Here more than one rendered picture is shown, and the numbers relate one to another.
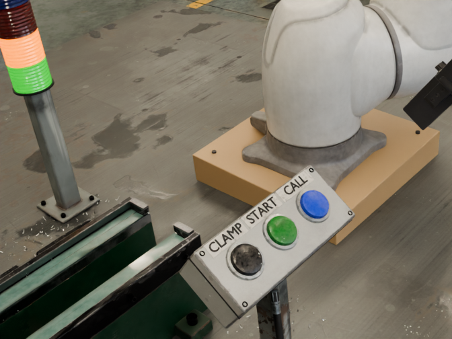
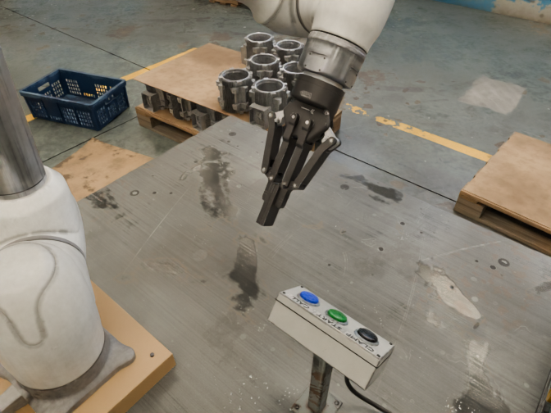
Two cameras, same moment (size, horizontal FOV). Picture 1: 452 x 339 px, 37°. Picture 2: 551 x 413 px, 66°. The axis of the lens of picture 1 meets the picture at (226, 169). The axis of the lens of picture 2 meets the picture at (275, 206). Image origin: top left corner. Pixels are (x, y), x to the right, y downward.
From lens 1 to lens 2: 71 cm
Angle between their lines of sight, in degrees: 74
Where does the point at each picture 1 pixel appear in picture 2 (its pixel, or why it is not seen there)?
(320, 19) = (57, 269)
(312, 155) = (103, 355)
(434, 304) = (243, 312)
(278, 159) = (83, 390)
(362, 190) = (138, 332)
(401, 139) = not seen: hidden behind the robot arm
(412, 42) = (71, 233)
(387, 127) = not seen: hidden behind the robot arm
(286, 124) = (83, 358)
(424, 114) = (272, 216)
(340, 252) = (184, 362)
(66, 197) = not seen: outside the picture
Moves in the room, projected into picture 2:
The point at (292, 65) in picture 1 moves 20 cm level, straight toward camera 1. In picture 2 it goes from (69, 317) to (202, 315)
